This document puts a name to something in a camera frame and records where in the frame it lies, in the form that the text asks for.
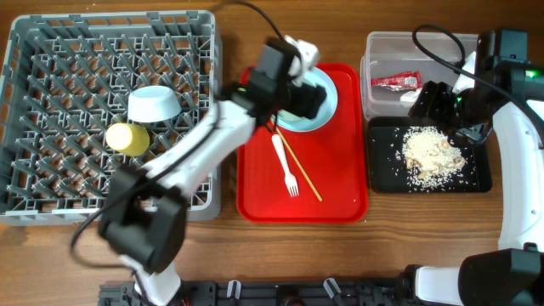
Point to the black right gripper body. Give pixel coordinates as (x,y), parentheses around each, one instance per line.
(456,112)

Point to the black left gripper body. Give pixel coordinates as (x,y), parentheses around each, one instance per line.
(297,99)

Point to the large light blue plate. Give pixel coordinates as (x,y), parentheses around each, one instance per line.
(327,110)

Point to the light green rice bowl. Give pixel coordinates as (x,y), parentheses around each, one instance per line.
(287,116)

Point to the wooden chopstick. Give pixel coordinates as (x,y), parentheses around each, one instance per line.
(300,166)

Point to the white paper napkin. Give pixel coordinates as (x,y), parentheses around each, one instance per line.
(410,96)

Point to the rice food waste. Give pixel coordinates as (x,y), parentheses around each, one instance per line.
(429,158)

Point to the red snack wrapper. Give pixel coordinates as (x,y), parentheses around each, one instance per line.
(406,80)

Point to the white plastic fork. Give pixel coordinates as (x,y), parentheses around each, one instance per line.
(289,179)

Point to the small light blue saucer bowl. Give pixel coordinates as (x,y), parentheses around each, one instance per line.
(152,104)

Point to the yellow cup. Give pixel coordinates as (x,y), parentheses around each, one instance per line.
(127,138)

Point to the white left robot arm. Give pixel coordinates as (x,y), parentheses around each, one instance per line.
(145,215)

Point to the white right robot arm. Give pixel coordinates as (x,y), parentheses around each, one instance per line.
(500,92)

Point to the black waste tray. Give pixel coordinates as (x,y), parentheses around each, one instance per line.
(387,167)

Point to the clear plastic waste bin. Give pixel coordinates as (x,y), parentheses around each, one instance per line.
(391,52)

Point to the grey dishwasher rack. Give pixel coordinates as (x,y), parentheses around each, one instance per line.
(67,77)

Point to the red plastic tray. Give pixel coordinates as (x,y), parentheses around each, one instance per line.
(333,156)

